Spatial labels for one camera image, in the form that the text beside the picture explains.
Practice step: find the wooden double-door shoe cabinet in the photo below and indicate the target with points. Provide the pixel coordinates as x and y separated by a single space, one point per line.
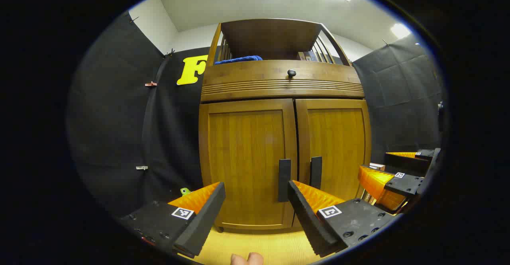
263 38

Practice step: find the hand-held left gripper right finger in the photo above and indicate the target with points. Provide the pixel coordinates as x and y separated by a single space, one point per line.
308 221

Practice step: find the black clip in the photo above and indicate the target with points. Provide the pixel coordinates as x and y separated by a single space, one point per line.
170 52

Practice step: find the green frog plush toy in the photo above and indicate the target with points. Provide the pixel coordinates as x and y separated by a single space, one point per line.
185 191

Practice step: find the wooden shoe cabinet door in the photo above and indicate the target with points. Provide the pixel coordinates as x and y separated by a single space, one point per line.
338 145
243 157

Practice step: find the red clip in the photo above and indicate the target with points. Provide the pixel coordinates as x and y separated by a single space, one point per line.
150 84

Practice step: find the black round drawer knob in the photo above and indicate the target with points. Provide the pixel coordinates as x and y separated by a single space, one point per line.
291 73

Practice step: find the small ceiling light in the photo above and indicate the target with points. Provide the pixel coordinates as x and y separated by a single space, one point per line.
400 30

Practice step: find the wooden cabinet drawer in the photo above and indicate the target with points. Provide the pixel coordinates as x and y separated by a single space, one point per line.
247 73

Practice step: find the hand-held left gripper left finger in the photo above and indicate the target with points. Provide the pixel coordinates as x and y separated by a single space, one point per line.
203 225

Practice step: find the row of books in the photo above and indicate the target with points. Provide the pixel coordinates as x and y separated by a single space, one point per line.
310 56

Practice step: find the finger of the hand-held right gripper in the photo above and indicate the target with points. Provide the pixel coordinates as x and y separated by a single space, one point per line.
404 184
406 163

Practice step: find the blue cloth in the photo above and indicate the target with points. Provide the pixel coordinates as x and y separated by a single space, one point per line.
243 59

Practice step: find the silver clip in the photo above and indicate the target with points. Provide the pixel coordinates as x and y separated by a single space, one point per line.
142 167

